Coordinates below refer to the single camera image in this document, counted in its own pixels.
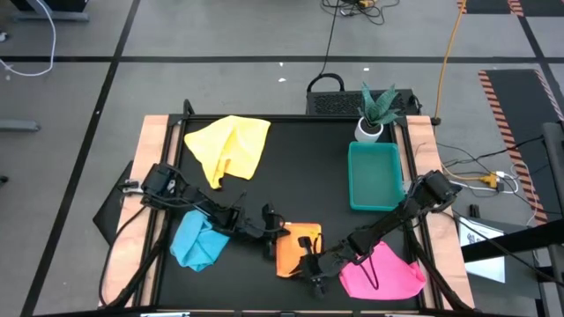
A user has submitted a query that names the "white paper sheet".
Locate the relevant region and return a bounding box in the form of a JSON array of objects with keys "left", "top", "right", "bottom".
[{"left": 457, "top": 217, "right": 507, "bottom": 284}]

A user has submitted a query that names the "orange microfiber towel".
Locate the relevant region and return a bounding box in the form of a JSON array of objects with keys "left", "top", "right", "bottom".
[{"left": 276, "top": 222, "right": 323, "bottom": 279}]

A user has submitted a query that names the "blue microfiber towel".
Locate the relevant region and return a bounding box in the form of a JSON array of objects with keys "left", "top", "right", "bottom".
[{"left": 169, "top": 209, "right": 231, "bottom": 272}]

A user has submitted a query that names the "large striped black floor mat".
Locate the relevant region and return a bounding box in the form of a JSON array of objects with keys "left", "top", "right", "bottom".
[{"left": 479, "top": 69, "right": 564, "bottom": 225}]

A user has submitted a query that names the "yellow microfiber towel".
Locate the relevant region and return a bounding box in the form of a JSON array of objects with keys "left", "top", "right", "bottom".
[{"left": 183, "top": 114, "right": 272, "bottom": 190}]

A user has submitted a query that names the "black metal beam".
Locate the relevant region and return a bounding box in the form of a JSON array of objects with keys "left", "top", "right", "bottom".
[{"left": 461, "top": 218, "right": 564, "bottom": 263}]

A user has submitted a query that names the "black computer case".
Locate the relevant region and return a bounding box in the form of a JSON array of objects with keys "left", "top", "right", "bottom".
[{"left": 306, "top": 73, "right": 422, "bottom": 117}]

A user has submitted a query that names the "orange hanging power cable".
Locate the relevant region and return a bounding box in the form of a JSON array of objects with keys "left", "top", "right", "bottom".
[{"left": 434, "top": 0, "right": 468, "bottom": 127}]

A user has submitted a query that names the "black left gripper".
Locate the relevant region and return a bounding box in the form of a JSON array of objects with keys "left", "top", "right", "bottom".
[{"left": 241, "top": 202, "right": 278, "bottom": 261}]

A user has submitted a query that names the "grey furniture foot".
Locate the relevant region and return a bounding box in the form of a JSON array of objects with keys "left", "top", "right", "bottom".
[{"left": 0, "top": 118, "right": 41, "bottom": 133}]

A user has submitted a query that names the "white floor cable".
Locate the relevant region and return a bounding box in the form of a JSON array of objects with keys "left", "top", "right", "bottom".
[{"left": 0, "top": 0, "right": 57, "bottom": 77}]

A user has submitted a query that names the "narrow striped black floor mat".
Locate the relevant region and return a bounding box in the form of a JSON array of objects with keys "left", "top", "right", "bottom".
[{"left": 457, "top": 0, "right": 564, "bottom": 18}]

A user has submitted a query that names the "teal plastic bin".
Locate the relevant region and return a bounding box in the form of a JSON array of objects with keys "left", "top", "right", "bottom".
[{"left": 347, "top": 140, "right": 405, "bottom": 212}]

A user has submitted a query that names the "wooden table side board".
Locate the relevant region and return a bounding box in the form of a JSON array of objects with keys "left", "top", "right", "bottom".
[
  {"left": 404, "top": 114, "right": 476, "bottom": 309},
  {"left": 99, "top": 114, "right": 171, "bottom": 307}
]

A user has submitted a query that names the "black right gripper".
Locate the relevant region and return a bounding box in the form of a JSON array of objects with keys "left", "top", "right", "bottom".
[{"left": 298, "top": 236, "right": 352, "bottom": 299}]

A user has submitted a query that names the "black floor cable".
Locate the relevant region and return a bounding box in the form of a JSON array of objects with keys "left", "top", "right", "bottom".
[{"left": 317, "top": 0, "right": 343, "bottom": 77}]

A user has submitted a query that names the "pink microfiber towel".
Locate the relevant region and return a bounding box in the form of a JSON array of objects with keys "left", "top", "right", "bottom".
[{"left": 338, "top": 240, "right": 427, "bottom": 301}]

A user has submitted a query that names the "grey desk base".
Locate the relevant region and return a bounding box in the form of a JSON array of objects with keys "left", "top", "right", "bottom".
[{"left": 11, "top": 0, "right": 89, "bottom": 23}]

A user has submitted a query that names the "potted snake plant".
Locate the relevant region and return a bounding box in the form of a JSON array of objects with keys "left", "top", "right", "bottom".
[{"left": 354, "top": 81, "right": 402, "bottom": 144}]

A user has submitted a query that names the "black table frame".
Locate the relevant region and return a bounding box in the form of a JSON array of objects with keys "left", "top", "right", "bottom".
[{"left": 99, "top": 99, "right": 475, "bottom": 317}]

